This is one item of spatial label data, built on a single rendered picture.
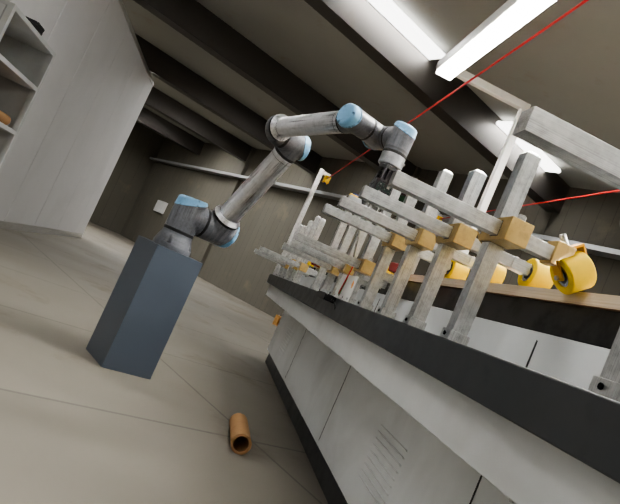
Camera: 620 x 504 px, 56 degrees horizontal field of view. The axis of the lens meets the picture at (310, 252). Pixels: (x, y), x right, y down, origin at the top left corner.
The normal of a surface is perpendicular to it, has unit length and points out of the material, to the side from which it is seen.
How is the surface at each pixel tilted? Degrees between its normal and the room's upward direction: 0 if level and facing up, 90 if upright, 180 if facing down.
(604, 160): 90
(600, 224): 90
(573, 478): 90
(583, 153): 90
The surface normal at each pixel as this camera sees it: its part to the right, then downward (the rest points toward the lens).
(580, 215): -0.70, -0.36
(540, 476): -0.90, -0.41
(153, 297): 0.58, 0.20
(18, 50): 0.15, 0.00
